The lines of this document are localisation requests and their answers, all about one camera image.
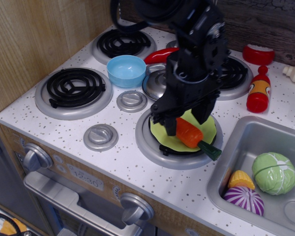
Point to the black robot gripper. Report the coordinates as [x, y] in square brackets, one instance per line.
[189, 85]

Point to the orange toy carrot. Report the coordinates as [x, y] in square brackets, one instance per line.
[192, 137]

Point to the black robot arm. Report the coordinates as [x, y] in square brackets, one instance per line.
[202, 50]

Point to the light green plate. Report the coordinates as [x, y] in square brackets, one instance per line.
[208, 129]

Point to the front right stove burner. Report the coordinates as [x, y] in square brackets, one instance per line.
[165, 157]

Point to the stove burner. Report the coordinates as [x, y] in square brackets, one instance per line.
[114, 43]
[236, 77]
[73, 93]
[165, 157]

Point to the silver pot lid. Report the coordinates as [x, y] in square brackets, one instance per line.
[154, 84]

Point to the silver sink basin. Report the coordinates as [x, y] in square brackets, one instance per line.
[251, 137]

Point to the back right stove burner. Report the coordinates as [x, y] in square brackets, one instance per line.
[236, 77]

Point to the red toy chili pepper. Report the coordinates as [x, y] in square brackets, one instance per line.
[160, 56]

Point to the red ketchup bottle toy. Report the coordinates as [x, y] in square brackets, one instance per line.
[259, 92]

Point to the grey stovetop knob back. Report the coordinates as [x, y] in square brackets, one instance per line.
[172, 44]

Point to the light blue bowl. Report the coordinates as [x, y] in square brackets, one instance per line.
[126, 71]

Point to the yellow corn toy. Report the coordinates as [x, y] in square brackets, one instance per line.
[240, 178]

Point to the grey stovetop knob lower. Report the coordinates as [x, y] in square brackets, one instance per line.
[100, 137]

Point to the red cheese wheel toy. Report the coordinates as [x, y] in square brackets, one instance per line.
[258, 55]

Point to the purple onion toy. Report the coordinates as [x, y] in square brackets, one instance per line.
[245, 198]

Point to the right oven dial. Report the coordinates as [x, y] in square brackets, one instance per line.
[135, 209]

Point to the oven dial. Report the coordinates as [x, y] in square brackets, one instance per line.
[135, 209]
[36, 158]

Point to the back left stove burner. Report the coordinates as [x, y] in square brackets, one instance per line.
[114, 43]

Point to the green cabbage toy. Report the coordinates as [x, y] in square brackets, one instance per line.
[274, 173]

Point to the front left stove burner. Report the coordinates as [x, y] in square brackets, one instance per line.
[73, 93]

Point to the left oven dial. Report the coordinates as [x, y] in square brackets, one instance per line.
[36, 158]

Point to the yellow object bottom left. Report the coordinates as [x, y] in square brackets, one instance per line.
[8, 229]

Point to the silver oven door handle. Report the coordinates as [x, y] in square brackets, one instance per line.
[66, 200]

